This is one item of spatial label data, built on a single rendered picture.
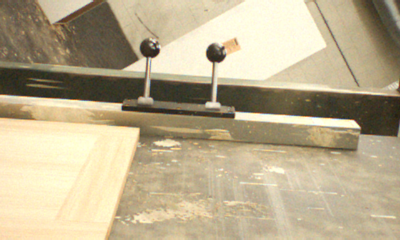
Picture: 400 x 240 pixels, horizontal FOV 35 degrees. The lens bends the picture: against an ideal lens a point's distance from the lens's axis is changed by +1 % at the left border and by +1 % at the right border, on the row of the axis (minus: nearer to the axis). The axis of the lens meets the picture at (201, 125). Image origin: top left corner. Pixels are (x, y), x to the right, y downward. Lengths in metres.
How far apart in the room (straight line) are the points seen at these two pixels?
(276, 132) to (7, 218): 0.54
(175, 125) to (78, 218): 0.41
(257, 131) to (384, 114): 0.38
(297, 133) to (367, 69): 8.24
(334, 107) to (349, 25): 7.92
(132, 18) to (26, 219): 8.61
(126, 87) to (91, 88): 0.07
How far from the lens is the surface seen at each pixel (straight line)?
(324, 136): 1.14
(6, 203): 0.80
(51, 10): 6.22
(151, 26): 9.28
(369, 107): 1.40
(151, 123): 1.11
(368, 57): 9.35
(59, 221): 0.74
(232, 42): 4.78
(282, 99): 1.36
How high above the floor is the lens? 1.61
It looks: 8 degrees down
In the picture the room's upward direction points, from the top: 62 degrees clockwise
